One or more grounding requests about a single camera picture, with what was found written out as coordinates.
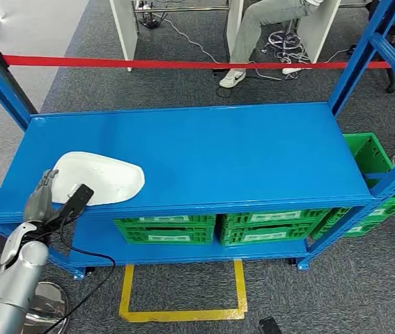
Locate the person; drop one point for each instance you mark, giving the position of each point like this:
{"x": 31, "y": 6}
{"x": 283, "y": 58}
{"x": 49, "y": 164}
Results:
{"x": 249, "y": 32}

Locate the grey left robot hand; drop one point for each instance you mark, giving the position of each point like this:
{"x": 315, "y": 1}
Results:
{"x": 38, "y": 203}

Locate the chrome stool base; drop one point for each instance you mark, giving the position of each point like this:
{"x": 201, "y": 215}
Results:
{"x": 285, "y": 40}

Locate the red barrier belt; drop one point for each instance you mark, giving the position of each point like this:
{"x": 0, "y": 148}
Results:
{"x": 148, "y": 63}

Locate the metal desk crossbar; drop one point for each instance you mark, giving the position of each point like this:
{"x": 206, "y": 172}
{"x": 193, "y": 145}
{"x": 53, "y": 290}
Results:
{"x": 183, "y": 8}

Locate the white desk side panel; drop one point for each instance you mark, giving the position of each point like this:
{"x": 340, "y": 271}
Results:
{"x": 318, "y": 27}
{"x": 124, "y": 32}
{"x": 233, "y": 23}

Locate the white curved panel part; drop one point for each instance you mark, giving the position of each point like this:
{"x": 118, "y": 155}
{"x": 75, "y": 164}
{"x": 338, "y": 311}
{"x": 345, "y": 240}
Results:
{"x": 103, "y": 177}

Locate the blue metal shelf rack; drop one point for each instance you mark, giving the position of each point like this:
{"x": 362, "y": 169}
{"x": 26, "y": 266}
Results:
{"x": 190, "y": 156}

